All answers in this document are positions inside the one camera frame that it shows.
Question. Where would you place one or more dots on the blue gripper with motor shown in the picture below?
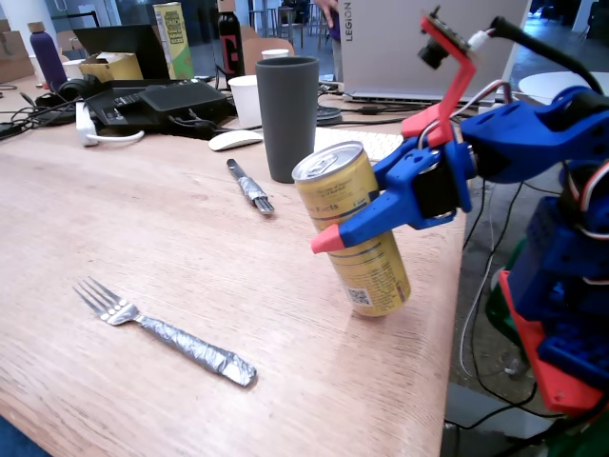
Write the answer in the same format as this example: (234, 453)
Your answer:
(430, 191)

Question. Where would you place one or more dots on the yellow drink can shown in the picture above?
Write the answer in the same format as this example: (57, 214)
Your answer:
(361, 276)

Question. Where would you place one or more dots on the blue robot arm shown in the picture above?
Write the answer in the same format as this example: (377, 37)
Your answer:
(523, 133)

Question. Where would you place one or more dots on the white keyboard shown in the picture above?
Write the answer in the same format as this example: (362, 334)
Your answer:
(385, 143)

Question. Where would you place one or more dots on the black round lid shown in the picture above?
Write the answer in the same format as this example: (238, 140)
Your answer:
(329, 115)

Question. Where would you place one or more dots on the tall dark grey tumbler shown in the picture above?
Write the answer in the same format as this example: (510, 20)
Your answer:
(285, 119)

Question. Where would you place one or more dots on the grey Legion laptop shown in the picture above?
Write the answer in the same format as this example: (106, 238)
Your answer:
(390, 47)

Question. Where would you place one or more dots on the white computer mouse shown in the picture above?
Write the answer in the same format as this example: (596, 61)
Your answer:
(235, 140)

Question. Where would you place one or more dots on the large white paper cup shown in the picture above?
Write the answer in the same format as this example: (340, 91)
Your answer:
(245, 100)

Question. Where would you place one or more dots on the person in purple shirt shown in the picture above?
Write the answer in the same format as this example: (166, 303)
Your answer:
(335, 28)

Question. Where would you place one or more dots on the small white paper cup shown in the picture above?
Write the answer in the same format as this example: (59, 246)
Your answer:
(275, 54)

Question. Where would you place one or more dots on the wooden chair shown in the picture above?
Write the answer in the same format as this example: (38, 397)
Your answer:
(254, 52)

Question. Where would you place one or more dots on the white round table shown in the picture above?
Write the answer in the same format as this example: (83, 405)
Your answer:
(547, 83)

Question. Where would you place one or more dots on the black bottle with red letter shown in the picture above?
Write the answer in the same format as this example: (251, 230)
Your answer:
(230, 47)

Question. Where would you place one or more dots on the black rectangular box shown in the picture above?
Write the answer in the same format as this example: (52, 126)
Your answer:
(183, 97)

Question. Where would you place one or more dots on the green and yellow carton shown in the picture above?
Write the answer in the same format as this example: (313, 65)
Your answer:
(173, 43)

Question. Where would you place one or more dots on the black flat electronic device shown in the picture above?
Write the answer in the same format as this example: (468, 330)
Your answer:
(114, 112)

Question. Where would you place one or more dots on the black open laptop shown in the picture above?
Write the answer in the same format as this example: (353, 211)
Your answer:
(128, 45)

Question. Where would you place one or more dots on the yellow cardboard box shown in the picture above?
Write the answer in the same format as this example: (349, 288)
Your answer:
(114, 69)

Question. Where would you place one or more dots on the black headphones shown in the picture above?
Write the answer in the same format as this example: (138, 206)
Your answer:
(76, 89)

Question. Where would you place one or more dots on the purple bottle with cork cap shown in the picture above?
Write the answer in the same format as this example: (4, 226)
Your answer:
(47, 57)

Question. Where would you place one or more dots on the brown cardboard boxes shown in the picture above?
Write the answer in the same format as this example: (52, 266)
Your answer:
(14, 57)

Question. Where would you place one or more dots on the red camera mount bracket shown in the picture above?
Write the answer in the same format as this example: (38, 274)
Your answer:
(457, 85)

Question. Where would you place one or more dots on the small black camera module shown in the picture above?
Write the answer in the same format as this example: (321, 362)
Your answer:
(432, 52)

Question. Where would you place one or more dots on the red robot base plate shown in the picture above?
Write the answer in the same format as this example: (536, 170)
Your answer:
(547, 381)

